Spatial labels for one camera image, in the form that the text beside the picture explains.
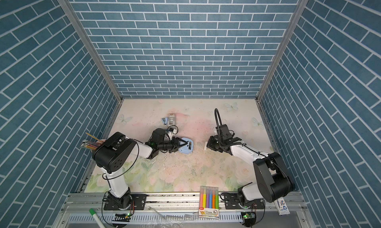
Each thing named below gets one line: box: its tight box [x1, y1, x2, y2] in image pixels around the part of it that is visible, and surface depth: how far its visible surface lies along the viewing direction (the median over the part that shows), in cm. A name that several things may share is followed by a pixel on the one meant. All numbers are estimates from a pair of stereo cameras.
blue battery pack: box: [161, 116, 169, 125], surface depth 107 cm
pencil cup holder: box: [79, 132, 109, 153], surface depth 79 cm
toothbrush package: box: [273, 196, 291, 216], surface depth 73 cm
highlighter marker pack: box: [198, 185, 220, 219], surface depth 75 cm
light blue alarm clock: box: [178, 137, 194, 154], surface depth 91 cm
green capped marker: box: [89, 208, 105, 228], surface depth 71 cm
